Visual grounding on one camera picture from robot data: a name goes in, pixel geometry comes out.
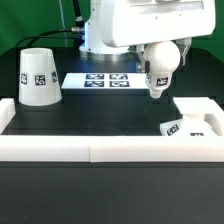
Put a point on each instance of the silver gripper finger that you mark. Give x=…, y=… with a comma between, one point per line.
x=140, y=61

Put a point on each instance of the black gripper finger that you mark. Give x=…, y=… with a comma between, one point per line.
x=184, y=46

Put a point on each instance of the white lamp bulb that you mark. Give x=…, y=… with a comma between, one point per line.
x=161, y=60

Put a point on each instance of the white lamp base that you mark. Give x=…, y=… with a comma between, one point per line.
x=201, y=116

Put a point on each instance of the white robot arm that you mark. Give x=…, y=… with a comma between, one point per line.
x=118, y=27

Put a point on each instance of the white lamp shade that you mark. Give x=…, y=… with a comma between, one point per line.
x=38, y=80

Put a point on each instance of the white marker sheet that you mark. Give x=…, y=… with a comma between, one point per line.
x=104, y=81

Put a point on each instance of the white U-shaped fence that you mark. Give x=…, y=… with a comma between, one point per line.
x=105, y=149

